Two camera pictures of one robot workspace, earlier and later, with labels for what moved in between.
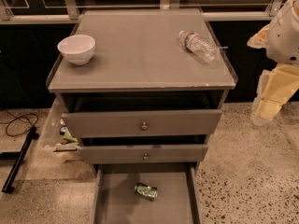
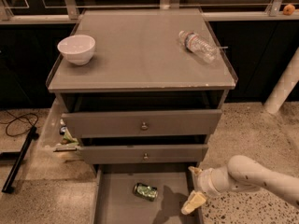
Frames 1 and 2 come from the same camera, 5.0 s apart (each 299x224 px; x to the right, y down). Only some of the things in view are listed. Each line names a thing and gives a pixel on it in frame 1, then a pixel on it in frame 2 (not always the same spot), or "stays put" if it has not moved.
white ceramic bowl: x=78 y=49 stays put
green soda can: x=146 y=191 stays put
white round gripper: x=284 y=37 to x=205 y=181
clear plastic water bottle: x=199 y=45 stays put
